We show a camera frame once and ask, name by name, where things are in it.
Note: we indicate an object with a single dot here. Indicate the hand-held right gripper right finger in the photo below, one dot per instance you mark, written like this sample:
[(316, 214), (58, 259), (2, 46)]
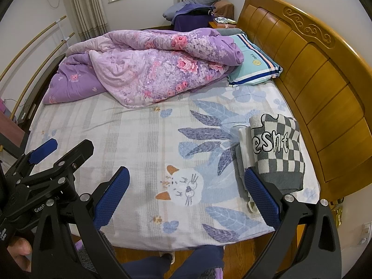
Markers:
[(261, 197)]

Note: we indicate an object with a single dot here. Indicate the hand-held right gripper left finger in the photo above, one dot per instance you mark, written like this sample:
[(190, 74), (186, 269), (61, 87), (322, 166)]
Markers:
[(112, 200)]

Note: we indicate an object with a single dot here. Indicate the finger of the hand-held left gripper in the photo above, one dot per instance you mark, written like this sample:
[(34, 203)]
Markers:
[(43, 150), (78, 154)]

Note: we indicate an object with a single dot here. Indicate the grey checkered sweater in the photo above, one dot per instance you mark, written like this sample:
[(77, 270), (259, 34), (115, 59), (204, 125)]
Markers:
[(279, 151)]

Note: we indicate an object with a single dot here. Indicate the person's left hand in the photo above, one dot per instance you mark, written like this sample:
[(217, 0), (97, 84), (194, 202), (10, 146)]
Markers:
[(19, 248)]

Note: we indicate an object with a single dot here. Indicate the brown wooden table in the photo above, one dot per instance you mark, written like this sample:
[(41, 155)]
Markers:
[(10, 130)]

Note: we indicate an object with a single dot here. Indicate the printed bed sheet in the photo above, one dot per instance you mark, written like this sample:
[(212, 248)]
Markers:
[(130, 139)]

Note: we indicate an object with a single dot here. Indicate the grey fluffy jacket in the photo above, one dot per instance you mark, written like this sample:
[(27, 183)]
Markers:
[(80, 252)]

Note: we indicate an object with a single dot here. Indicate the beige slipper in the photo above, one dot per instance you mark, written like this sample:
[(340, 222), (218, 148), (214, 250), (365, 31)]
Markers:
[(167, 258)]

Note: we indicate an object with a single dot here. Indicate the bamboo pole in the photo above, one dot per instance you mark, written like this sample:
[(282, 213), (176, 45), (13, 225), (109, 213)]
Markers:
[(32, 42), (43, 69)]

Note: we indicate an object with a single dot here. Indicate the dark blue pants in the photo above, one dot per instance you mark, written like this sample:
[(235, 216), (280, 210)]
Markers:
[(191, 260)]

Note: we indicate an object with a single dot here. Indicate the purple floral quilt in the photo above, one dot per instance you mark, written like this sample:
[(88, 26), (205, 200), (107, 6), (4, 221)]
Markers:
[(145, 72)]

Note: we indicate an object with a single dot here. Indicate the wooden headboard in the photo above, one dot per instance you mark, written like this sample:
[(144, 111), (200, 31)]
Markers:
[(328, 87)]

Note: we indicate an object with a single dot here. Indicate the teal striped pillow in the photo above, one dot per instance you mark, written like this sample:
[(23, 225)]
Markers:
[(255, 61)]

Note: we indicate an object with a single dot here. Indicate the dark purple cloth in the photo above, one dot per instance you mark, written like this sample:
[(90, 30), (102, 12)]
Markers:
[(186, 21)]

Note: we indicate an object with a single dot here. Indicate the blue-grey pillow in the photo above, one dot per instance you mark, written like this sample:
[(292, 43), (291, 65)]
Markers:
[(175, 10)]

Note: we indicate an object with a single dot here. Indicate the wooden nightstand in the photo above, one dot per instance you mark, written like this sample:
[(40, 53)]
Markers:
[(215, 25)]

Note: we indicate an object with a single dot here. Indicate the patterned flat box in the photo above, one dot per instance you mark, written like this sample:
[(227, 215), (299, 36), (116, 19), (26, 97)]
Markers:
[(225, 21)]

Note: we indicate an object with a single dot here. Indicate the black bag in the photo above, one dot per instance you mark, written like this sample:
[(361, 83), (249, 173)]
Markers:
[(203, 10)]

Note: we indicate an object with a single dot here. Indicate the brown chair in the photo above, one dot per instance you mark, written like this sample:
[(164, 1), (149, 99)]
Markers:
[(225, 8)]

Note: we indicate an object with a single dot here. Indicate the white wall socket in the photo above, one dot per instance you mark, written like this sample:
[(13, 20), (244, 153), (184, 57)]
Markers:
[(366, 232)]

